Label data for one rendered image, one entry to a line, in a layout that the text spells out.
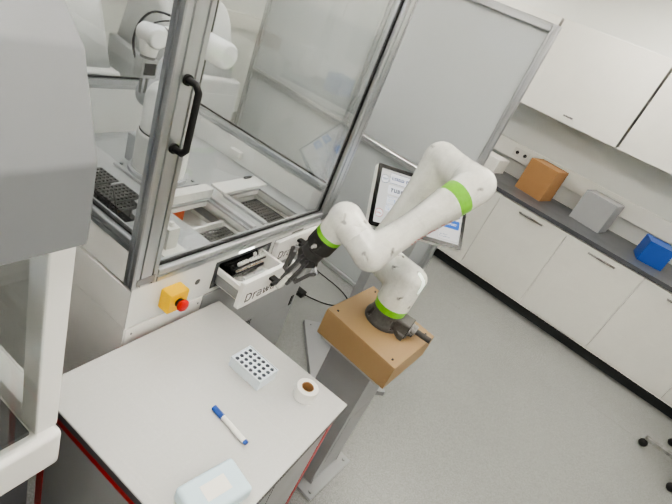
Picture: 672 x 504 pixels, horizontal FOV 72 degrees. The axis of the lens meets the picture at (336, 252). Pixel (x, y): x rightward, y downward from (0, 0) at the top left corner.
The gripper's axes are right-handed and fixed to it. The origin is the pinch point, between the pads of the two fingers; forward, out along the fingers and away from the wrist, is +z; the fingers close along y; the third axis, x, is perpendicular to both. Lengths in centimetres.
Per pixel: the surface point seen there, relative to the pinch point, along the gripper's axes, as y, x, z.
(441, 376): 89, 141, 66
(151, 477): 25, -67, 8
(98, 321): -22, -47, 27
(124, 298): -18, -47, 9
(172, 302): -11.6, -35.6, 8.3
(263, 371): 20.6, -25.1, 6.2
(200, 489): 34, -64, 0
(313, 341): 20, 87, 87
